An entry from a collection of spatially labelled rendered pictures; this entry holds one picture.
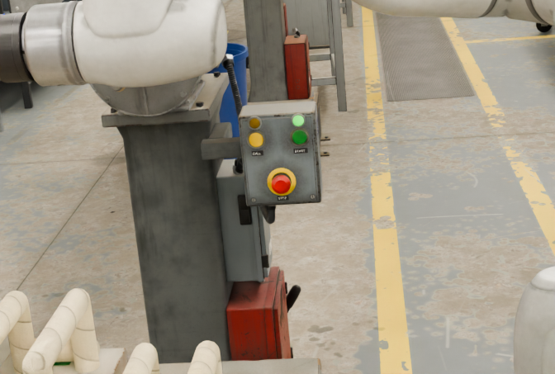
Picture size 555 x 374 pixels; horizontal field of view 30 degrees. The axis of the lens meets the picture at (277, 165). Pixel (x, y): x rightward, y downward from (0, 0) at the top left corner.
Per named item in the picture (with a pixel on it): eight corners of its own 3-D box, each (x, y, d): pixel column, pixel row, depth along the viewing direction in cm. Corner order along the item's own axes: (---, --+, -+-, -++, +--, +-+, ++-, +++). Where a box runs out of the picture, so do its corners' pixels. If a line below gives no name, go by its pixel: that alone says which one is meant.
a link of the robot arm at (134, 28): (104, 79, 119) (87, -36, 115) (237, 69, 117) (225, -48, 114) (78, 101, 109) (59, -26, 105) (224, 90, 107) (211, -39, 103)
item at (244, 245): (233, 260, 260) (211, 46, 244) (275, 258, 259) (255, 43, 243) (226, 284, 246) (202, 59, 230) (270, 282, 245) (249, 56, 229)
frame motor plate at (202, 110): (135, 89, 260) (133, 75, 258) (230, 83, 257) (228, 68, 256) (101, 128, 225) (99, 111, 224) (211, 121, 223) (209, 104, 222)
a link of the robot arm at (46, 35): (100, 73, 118) (49, 78, 119) (88, -6, 115) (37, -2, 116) (78, 93, 109) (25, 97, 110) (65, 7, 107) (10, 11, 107)
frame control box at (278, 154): (235, 197, 244) (225, 91, 237) (326, 192, 242) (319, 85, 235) (224, 235, 221) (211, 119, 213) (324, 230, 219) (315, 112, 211)
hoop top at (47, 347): (70, 307, 134) (67, 284, 133) (94, 306, 134) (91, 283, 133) (21, 385, 115) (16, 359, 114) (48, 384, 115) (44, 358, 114)
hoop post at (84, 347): (78, 361, 136) (68, 295, 134) (102, 360, 136) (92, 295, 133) (72, 372, 133) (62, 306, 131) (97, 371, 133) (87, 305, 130)
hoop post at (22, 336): (18, 362, 137) (7, 298, 135) (42, 362, 137) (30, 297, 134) (11, 375, 134) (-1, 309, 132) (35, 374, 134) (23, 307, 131)
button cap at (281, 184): (272, 189, 218) (271, 171, 217) (291, 188, 218) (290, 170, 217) (272, 195, 215) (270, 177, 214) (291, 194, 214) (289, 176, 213)
